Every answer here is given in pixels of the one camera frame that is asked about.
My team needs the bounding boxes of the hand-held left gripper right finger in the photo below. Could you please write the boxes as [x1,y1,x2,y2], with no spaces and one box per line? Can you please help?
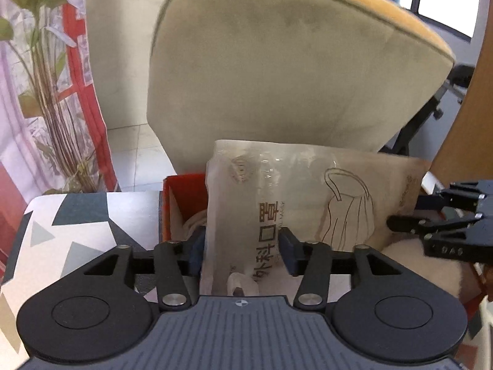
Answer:
[279,227,436,311]

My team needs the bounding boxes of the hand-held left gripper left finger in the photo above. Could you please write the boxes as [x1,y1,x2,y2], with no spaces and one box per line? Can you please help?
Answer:
[54,225,207,311]

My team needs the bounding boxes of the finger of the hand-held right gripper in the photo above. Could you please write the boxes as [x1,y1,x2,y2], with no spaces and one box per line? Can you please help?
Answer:
[386,212,493,266]
[416,180,493,214]

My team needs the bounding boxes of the white roll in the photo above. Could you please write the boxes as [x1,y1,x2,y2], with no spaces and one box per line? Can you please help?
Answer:
[383,237,478,303]

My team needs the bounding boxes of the red cardboard box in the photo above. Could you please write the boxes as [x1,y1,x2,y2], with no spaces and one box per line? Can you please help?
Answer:
[159,173,488,305]

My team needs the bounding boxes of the clear face mask package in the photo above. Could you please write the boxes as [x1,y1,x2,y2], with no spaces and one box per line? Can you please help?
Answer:
[204,139,432,297]

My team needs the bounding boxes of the white cloth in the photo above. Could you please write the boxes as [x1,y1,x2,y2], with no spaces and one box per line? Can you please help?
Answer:
[181,210,209,240]

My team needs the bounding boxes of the wooden panel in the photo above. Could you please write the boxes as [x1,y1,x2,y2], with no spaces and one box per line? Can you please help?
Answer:
[427,27,493,193]

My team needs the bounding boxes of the beige chair with orange edge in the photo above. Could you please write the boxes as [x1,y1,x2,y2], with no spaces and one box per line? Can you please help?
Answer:
[148,0,457,176]

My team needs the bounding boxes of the red printed backdrop cloth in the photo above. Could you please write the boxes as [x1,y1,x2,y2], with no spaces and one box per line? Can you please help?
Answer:
[0,0,120,216]

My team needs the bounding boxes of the window with dark frame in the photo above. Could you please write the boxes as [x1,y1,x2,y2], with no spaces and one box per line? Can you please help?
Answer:
[324,0,482,41]

